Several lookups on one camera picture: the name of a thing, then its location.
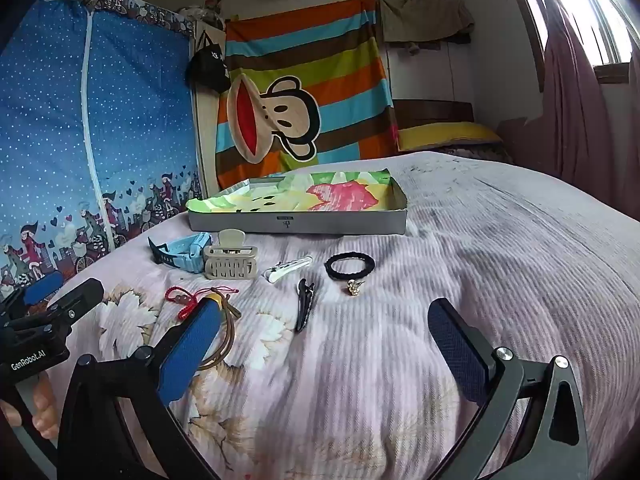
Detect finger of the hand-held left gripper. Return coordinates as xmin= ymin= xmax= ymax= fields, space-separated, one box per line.
xmin=10 ymin=277 xmax=105 ymax=335
xmin=0 ymin=271 xmax=66 ymax=318

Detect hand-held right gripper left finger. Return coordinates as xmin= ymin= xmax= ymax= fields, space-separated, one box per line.
xmin=56 ymin=296 xmax=236 ymax=480

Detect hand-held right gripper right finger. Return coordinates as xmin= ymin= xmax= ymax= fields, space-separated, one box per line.
xmin=427 ymin=297 xmax=591 ymax=480

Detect red cord bracelet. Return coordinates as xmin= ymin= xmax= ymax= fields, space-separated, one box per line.
xmin=165 ymin=285 xmax=241 ymax=321

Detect black hair clip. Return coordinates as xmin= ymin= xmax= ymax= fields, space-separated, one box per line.
xmin=294 ymin=279 xmax=316 ymax=333

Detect white hair clip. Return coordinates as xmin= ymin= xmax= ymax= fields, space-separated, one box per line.
xmin=263 ymin=255 xmax=313 ymax=283

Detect black hair tie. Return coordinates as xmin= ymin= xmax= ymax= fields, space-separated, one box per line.
xmin=325 ymin=252 xmax=375 ymax=297

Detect grey shallow tray box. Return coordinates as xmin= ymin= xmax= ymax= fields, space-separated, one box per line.
xmin=186 ymin=170 xmax=408 ymax=236

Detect person's left hand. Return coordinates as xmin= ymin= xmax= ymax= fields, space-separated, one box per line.
xmin=0 ymin=375 xmax=63 ymax=442

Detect blue dotted fabric wardrobe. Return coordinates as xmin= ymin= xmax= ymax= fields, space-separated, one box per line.
xmin=0 ymin=0 xmax=206 ymax=306

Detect colourful paper sheet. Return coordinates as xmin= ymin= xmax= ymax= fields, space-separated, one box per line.
xmin=187 ymin=170 xmax=396 ymax=213

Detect patterned pillow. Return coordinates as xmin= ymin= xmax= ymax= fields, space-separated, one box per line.
xmin=440 ymin=142 xmax=512 ymax=162

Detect yellow pillow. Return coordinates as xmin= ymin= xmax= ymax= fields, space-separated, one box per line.
xmin=397 ymin=122 xmax=503 ymax=153

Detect wooden headboard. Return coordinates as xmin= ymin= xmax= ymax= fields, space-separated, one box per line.
xmin=392 ymin=99 xmax=475 ymax=126

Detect pink curtain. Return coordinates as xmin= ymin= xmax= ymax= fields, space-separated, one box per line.
xmin=500 ymin=0 xmax=640 ymax=201

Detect black bag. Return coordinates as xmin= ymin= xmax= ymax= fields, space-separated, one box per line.
xmin=186 ymin=35 xmax=232 ymax=93

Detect striped monkey blanket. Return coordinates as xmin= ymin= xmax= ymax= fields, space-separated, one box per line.
xmin=215 ymin=0 xmax=401 ymax=188

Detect olive hanging cloth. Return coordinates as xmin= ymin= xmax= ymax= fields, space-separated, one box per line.
xmin=377 ymin=0 xmax=475 ymax=53

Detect window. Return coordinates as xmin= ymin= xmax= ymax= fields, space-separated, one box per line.
xmin=520 ymin=0 xmax=640 ymax=68

